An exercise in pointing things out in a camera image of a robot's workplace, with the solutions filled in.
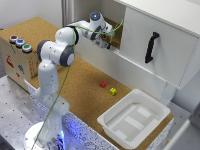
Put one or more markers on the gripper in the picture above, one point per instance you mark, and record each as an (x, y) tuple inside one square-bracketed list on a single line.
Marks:
[(101, 41)]

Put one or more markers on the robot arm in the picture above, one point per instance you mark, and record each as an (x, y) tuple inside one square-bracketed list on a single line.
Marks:
[(50, 80)]

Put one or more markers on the pink block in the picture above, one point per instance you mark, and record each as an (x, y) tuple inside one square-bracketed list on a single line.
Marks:
[(103, 84)]

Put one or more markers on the yellow block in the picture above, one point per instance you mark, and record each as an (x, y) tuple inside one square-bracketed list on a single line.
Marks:
[(113, 91)]

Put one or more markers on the white cabinet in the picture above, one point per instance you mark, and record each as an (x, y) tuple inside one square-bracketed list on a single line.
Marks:
[(140, 71)]

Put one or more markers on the white sliding door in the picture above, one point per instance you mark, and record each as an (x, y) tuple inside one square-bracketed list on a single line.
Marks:
[(170, 56)]

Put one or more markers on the green button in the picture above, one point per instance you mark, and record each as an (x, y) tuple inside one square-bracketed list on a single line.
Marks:
[(27, 48)]

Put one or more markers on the wooden drawer box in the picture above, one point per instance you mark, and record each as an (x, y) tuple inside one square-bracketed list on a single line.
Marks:
[(26, 30)]

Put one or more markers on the blue button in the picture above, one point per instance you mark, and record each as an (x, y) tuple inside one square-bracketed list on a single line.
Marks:
[(20, 42)]

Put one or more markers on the white plastic box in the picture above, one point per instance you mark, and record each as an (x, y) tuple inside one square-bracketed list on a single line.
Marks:
[(133, 120)]

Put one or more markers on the red button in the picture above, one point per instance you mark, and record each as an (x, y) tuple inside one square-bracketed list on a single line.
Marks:
[(13, 38)]

